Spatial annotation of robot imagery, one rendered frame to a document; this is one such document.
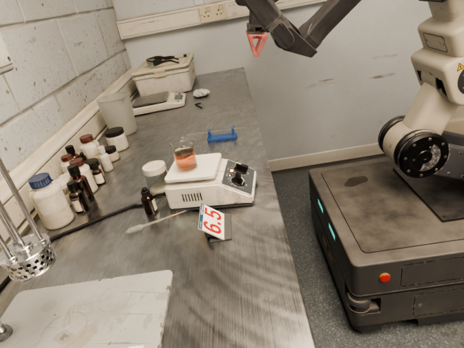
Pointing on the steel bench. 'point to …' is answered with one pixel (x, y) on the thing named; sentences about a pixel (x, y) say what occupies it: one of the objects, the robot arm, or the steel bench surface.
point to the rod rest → (221, 136)
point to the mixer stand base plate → (92, 313)
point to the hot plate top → (211, 161)
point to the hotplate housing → (207, 193)
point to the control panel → (241, 175)
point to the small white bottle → (105, 159)
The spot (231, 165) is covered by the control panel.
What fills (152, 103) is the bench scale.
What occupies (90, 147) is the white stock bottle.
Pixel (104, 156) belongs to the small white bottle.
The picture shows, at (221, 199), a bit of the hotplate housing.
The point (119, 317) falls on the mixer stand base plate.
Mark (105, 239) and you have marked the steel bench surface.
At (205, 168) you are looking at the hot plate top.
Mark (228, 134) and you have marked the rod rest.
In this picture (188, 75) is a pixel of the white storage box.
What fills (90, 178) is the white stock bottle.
